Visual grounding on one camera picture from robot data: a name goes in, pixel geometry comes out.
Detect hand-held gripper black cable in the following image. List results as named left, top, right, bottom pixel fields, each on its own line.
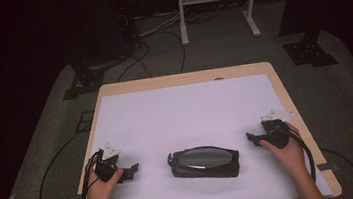
left=75, top=149, right=109, bottom=199
left=274, top=119, right=318, bottom=187

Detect black mesh pencil case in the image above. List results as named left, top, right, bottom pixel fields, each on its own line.
left=165, top=142, right=243, bottom=186

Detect left hand-held gripper black cable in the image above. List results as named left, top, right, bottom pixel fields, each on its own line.
left=75, top=149, right=109, bottom=199

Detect wooden table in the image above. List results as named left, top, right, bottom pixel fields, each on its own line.
left=55, top=54, right=344, bottom=199

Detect person's right hand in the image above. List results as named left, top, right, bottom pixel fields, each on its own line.
left=257, top=119, right=309, bottom=185

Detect person's left hand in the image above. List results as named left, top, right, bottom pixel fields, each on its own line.
left=78, top=151, right=128, bottom=199

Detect white floor cables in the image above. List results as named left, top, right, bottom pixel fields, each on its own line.
left=134, top=8, right=185, bottom=39

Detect right hand-held gripper black cable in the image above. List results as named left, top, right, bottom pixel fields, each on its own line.
left=274, top=119, right=318, bottom=187

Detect white table mat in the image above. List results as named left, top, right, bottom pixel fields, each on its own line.
left=63, top=67, right=335, bottom=199

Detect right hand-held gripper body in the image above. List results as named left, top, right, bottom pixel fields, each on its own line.
left=253, top=106, right=299, bottom=153

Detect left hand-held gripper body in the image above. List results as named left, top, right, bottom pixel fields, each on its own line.
left=90, top=140, right=132, bottom=187

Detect black stand base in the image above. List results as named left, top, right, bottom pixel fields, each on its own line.
left=58, top=62, right=109, bottom=101
left=281, top=29, right=340, bottom=72

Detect black floor cable bundle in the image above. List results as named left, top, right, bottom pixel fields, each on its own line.
left=109, top=11, right=190, bottom=83

